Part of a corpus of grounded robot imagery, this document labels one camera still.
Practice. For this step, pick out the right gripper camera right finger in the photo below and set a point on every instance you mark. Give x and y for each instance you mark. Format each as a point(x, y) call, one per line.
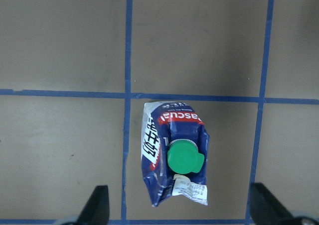
point(266, 209)

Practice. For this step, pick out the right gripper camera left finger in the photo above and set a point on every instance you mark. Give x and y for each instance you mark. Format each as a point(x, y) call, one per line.
point(97, 209)

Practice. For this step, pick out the blue white milk carton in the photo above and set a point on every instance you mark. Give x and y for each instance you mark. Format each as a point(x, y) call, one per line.
point(174, 152)

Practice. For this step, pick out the brown paper table cover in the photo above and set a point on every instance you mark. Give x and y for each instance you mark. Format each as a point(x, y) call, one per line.
point(75, 75)

